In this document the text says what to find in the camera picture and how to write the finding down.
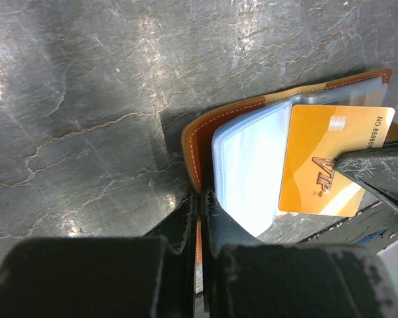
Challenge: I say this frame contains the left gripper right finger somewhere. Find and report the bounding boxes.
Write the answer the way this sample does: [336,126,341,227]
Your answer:
[200,189,398,317]

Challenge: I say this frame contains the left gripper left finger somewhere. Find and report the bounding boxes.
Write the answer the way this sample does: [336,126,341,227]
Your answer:
[0,193,197,317]

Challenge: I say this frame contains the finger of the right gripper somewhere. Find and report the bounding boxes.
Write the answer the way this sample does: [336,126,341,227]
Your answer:
[334,140,398,214]

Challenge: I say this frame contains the brown leather card holder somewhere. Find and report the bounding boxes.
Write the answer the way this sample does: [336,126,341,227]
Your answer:
[180,68,398,294]

